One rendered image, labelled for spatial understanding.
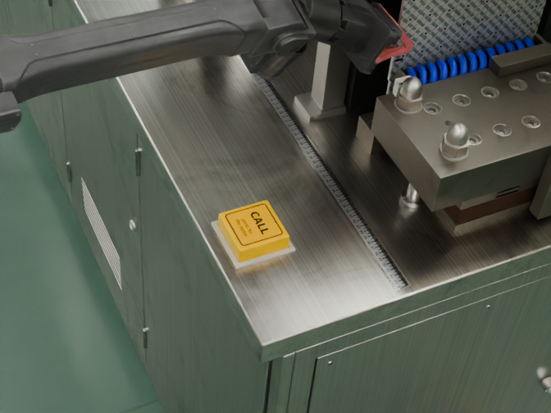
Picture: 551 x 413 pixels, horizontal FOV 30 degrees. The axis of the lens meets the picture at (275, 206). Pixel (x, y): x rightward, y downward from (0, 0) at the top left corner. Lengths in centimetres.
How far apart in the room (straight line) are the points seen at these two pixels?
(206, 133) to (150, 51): 40
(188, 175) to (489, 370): 55
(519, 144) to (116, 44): 53
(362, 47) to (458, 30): 17
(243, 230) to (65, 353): 109
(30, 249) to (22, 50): 152
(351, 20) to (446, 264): 33
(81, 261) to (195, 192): 113
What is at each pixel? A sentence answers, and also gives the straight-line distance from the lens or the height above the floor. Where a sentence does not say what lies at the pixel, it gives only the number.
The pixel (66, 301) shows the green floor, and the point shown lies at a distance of 241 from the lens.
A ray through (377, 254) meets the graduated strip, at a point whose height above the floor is 90.
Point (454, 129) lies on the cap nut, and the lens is 126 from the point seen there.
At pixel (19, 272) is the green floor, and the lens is 248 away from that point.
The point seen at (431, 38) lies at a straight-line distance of 139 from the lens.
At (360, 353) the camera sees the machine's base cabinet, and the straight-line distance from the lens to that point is 135.
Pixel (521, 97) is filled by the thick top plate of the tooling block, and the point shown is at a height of 103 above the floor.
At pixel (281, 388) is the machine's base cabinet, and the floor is 79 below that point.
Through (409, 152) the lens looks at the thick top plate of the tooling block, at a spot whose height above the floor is 101.
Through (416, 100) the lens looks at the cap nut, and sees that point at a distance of 132.
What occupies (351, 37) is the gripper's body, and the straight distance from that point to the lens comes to 127.
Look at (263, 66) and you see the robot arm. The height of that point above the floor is 109.
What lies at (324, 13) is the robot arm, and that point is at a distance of 123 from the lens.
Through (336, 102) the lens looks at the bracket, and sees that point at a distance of 150.
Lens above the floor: 189
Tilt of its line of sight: 47 degrees down
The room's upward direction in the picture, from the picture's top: 6 degrees clockwise
